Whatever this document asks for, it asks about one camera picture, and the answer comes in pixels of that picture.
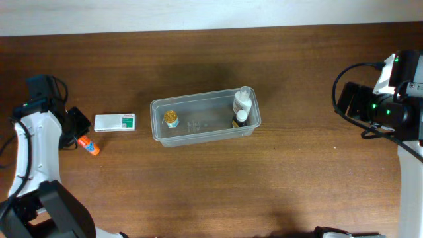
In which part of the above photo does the orange tube white cap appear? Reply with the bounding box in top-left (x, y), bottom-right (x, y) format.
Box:
top-left (77, 136), bottom-right (100, 156)

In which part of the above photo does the white green medicine box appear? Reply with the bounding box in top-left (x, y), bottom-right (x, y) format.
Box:
top-left (94, 114), bottom-right (136, 132)

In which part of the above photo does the small jar gold lid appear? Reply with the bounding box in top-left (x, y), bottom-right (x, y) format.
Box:
top-left (164, 110), bottom-right (179, 128)

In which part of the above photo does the white plastic bottle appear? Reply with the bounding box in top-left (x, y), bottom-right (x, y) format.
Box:
top-left (233, 86), bottom-right (252, 114)

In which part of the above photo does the dark bottle white cap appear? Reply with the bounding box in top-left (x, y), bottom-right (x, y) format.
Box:
top-left (231, 110), bottom-right (248, 128)

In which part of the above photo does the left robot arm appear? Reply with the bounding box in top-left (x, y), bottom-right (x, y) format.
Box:
top-left (1, 75), bottom-right (125, 238)

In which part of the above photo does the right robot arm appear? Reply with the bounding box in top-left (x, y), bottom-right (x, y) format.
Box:
top-left (331, 50), bottom-right (422, 237)

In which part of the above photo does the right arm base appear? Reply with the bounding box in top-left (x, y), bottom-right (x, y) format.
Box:
top-left (313, 226), bottom-right (387, 238)

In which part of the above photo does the clear plastic container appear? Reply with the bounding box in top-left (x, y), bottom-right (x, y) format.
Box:
top-left (150, 88), bottom-right (262, 147)

